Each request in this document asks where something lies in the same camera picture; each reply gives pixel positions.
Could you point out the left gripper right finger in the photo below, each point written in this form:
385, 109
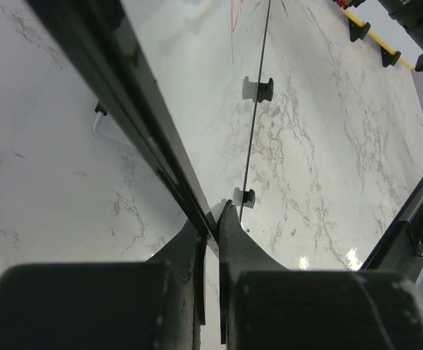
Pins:
264, 305

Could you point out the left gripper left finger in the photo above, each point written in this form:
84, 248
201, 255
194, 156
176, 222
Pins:
155, 304

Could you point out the black-framed whiteboard with writing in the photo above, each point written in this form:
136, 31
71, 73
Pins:
180, 78

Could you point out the black whiteboard stand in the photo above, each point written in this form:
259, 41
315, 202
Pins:
257, 91

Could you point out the orange-framed whiteboard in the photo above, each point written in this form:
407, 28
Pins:
371, 19

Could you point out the black orange-board stand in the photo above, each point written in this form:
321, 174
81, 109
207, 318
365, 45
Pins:
357, 31

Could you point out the aluminium frame rail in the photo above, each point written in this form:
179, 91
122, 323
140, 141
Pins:
400, 249

